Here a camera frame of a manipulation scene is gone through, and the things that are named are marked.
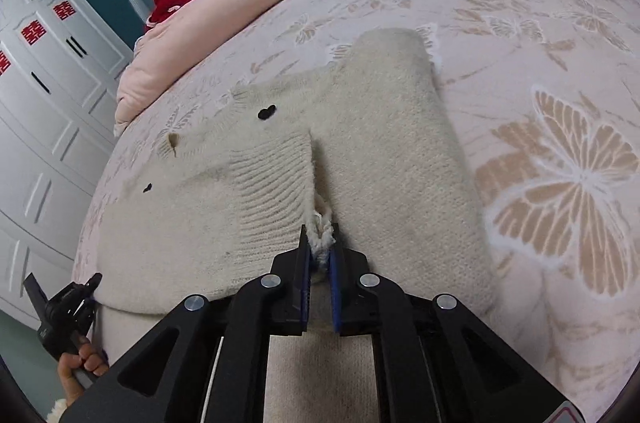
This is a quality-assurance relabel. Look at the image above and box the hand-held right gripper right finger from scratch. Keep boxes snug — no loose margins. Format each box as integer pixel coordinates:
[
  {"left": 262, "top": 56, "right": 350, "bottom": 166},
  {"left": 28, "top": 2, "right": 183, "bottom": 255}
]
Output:
[{"left": 330, "top": 223, "right": 587, "bottom": 423}]

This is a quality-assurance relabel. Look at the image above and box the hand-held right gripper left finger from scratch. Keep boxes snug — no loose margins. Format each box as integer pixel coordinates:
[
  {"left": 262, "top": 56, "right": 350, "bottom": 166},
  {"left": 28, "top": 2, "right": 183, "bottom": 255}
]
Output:
[{"left": 60, "top": 224, "right": 309, "bottom": 423}]

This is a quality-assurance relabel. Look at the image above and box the cream knit sweater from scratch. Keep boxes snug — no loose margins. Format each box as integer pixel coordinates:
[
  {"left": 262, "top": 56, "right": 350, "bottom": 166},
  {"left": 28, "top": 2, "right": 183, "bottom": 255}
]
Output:
[{"left": 95, "top": 28, "right": 501, "bottom": 423}]

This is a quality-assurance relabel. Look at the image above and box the person's left hand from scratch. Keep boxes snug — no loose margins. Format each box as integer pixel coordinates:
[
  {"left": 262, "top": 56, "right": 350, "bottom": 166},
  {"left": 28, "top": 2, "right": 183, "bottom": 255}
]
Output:
[{"left": 57, "top": 342, "right": 110, "bottom": 404}]

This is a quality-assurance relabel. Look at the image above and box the white wardrobe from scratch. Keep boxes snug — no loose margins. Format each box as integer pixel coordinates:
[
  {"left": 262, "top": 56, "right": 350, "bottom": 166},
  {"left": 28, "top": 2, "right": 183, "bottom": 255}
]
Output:
[{"left": 0, "top": 0, "right": 134, "bottom": 330}]

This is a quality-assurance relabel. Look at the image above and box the pink butterfly bed sheet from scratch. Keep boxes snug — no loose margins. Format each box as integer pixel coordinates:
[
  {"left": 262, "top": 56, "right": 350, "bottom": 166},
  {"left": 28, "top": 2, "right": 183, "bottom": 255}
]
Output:
[{"left": 72, "top": 0, "right": 640, "bottom": 423}]

